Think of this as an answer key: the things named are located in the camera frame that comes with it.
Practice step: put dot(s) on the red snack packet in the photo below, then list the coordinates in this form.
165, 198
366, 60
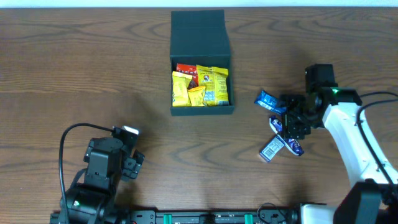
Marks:
190, 70

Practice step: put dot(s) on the yellow snack bar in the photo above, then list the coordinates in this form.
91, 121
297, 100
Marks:
180, 83

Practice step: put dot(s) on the small yellow orange snack packet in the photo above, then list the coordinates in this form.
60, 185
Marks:
197, 96

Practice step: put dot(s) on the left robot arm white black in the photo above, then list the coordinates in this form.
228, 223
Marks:
91, 195

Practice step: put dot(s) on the large yellow Hacks candy bag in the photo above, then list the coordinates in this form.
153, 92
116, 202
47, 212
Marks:
214, 80

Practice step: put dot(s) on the purple chocolate bar wrapper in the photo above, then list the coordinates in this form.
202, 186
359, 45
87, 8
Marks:
291, 144

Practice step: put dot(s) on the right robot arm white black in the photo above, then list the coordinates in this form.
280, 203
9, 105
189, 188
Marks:
373, 179

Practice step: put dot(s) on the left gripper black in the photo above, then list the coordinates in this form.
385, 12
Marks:
132, 165

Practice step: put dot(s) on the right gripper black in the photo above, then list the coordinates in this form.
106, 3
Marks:
291, 130

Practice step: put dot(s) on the blue cookie wrapper bar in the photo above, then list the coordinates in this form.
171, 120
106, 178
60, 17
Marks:
269, 102

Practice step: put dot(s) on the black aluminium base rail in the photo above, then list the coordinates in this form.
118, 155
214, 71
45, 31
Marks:
217, 217

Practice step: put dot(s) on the small blue card box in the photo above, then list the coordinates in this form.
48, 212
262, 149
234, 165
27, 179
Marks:
271, 148

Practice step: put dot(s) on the black gift box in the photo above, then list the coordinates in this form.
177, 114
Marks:
201, 38

